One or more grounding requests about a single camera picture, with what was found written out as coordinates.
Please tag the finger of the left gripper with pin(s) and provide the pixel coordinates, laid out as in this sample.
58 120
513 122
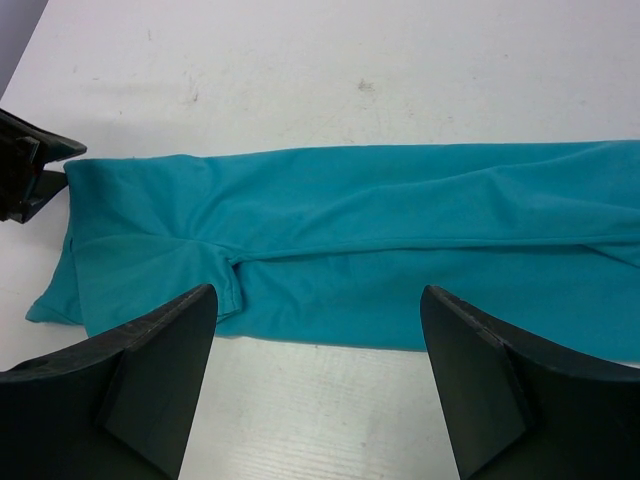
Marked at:
47 186
20 138

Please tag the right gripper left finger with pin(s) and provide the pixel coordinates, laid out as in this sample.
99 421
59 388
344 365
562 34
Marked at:
119 405

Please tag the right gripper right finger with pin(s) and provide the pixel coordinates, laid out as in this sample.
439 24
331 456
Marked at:
518 406

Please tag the teal t shirt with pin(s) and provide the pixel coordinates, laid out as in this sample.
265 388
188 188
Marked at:
335 245

